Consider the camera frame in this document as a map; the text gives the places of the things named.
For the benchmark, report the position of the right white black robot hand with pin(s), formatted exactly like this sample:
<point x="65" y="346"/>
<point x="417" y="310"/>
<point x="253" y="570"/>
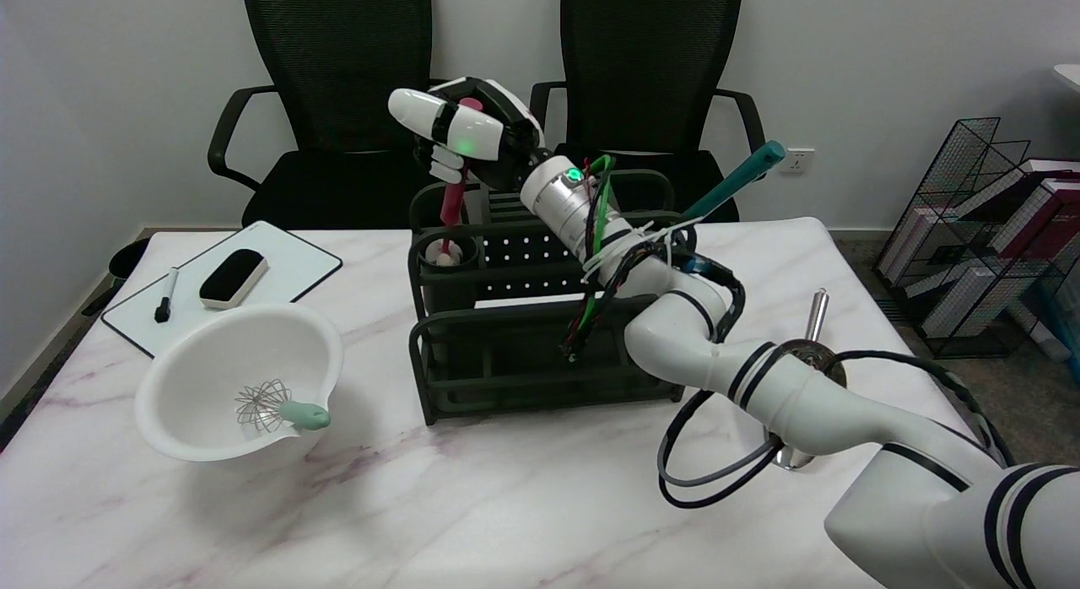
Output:
<point x="489" y="133"/>

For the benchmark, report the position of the pink sponge bottle brush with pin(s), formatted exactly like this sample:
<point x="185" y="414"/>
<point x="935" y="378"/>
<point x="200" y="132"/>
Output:
<point x="451" y="209"/>

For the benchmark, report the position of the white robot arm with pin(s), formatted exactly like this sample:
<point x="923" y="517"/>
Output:
<point x="801" y="403"/>

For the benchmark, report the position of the teal sponge bottle brush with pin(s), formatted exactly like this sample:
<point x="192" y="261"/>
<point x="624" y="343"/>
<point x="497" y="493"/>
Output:
<point x="734" y="184"/>

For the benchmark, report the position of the black mesh office chair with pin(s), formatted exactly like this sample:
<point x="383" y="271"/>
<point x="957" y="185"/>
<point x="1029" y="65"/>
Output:
<point x="337" y="74"/>
<point x="650" y="74"/>

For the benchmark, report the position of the white flat board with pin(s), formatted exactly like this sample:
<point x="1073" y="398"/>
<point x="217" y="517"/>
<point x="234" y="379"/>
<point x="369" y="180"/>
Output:
<point x="531" y="302"/>

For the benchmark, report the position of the dark green dish rack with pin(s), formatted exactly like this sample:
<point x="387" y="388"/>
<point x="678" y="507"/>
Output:
<point x="506" y="361"/>

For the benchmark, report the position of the black white board eraser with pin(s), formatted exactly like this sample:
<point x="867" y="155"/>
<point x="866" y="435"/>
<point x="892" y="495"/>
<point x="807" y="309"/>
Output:
<point x="232" y="277"/>

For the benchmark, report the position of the black whiteboard marker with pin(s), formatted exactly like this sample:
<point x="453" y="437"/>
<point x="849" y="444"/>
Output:
<point x="167" y="295"/>

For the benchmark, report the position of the shiny steel ladle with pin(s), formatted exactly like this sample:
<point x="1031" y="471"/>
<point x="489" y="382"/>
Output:
<point x="817" y="315"/>

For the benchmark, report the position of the white plastic mixing bowl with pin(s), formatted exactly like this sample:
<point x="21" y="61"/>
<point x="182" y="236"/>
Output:
<point x="202" y="378"/>

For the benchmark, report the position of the black round bin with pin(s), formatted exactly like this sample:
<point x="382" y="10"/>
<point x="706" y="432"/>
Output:
<point x="128" y="258"/>

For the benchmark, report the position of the white book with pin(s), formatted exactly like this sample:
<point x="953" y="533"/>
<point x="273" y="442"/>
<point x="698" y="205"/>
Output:
<point x="970" y="298"/>

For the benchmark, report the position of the dark maroon book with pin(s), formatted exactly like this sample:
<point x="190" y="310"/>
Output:
<point x="1042" y="213"/>

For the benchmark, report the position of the white furniture edge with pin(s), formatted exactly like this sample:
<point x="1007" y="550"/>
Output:
<point x="1070" y="74"/>

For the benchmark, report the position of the small whiteboard black frame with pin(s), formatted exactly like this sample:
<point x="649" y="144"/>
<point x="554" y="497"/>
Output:
<point x="295" y="264"/>

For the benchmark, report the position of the white wall socket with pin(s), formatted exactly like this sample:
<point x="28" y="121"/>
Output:
<point x="796" y="161"/>

